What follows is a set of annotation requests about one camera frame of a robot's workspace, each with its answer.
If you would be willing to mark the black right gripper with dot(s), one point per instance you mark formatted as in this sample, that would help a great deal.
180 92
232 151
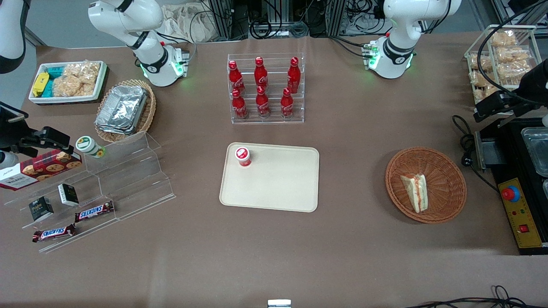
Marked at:
9 133

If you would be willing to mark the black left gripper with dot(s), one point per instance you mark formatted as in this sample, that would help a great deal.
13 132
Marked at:
532 82

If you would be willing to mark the triangle sandwich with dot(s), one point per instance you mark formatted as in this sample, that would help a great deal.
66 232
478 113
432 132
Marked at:
416 192

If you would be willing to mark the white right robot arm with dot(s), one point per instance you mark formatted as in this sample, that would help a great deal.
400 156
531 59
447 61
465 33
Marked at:
141 25

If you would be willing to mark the steel tray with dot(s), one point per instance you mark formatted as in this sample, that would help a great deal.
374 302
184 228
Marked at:
537 149

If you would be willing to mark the brown round wicker basket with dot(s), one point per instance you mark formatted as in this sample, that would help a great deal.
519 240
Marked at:
445 188

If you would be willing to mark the light oval wicker basket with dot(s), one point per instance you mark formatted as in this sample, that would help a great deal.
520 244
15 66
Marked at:
147 111

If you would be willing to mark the beige plastic tray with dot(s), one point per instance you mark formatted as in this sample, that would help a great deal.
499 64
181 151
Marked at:
274 184

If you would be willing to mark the bagged bread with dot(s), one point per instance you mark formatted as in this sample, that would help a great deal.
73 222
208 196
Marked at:
480 78
486 92
511 69
503 38
513 54
479 62

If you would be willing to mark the red cookie box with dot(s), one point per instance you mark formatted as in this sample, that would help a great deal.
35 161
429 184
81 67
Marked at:
40 169

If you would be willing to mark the green lid cup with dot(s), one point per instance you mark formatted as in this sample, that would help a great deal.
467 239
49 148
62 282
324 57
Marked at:
89 146

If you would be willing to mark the black appliance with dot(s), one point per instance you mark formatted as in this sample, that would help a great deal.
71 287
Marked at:
509 154

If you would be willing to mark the teal snack packet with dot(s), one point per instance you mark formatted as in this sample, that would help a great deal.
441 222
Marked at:
55 72
48 88

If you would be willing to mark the yellow snack packet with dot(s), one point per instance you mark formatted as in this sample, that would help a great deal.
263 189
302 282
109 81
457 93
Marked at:
40 84

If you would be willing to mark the clear bag of crackers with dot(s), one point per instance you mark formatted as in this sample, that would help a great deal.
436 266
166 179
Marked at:
83 70
70 86

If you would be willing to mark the small black box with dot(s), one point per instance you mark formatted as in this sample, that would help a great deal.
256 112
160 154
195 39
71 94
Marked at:
68 194
41 209

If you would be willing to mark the white plastic snack bin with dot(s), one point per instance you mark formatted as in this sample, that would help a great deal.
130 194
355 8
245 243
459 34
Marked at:
100 85

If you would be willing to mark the stacked foil containers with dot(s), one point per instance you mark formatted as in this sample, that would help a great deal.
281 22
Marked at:
122 109

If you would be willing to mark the snickers bar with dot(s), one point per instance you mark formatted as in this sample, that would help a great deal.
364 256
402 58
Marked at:
94 211
53 233

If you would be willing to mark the red emergency stop button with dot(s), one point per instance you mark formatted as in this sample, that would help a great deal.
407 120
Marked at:
510 194

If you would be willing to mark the clear acrylic stepped shelf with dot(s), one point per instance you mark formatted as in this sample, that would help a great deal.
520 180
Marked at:
128 179

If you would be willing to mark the yellow control panel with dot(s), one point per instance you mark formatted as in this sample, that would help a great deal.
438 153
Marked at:
524 222

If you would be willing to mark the beige cloth bag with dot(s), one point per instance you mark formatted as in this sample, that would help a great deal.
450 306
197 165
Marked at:
188 21

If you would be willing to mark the red cola bottle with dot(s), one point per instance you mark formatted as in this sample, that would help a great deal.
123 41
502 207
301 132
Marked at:
260 73
293 75
235 77
286 104
262 102
239 105

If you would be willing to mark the red lid yogurt cup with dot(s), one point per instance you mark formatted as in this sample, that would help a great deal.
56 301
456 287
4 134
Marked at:
242 156

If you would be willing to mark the clear acrylic bottle rack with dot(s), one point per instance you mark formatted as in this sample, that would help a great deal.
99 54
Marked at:
265 115

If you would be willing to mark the aluminium frame post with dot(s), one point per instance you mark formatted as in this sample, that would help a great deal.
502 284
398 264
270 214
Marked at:
336 15
222 17

